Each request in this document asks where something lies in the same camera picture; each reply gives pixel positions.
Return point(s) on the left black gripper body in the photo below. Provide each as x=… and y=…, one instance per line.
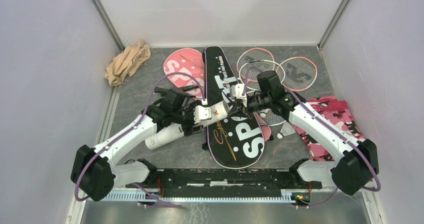
x=186, y=118

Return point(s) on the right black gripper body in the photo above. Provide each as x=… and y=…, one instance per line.
x=255, y=103

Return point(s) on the white shuttlecock tube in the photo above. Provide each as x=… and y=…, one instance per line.
x=173, y=132

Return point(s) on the black sport racket bag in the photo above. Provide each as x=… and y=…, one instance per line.
x=235, y=142

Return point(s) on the white shuttlecock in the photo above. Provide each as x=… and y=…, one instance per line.
x=286, y=130

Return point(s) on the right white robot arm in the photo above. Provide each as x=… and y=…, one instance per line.
x=355, y=163

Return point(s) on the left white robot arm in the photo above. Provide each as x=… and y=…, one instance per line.
x=96, y=170

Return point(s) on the pink sport racket bag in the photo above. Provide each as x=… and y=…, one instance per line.
x=190, y=61

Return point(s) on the beige crumpled cloth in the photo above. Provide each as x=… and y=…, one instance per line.
x=127, y=62

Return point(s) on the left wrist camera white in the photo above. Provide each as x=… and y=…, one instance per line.
x=201, y=112

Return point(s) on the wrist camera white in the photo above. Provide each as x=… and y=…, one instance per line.
x=201, y=112
x=237, y=92

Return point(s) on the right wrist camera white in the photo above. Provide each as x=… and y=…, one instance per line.
x=237, y=92

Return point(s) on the white frame racket lower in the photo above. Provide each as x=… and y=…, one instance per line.
x=267, y=118

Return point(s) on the white frame racket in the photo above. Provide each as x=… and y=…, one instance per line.
x=267, y=118
x=248, y=72

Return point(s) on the white frame racket upper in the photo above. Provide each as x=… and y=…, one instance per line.
x=248, y=72

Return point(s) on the pink frame racket left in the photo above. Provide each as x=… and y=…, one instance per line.
x=254, y=54

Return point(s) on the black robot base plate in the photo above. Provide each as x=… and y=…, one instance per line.
x=226, y=183

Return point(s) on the white slotted cable duct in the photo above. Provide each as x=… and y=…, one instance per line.
x=137, y=195

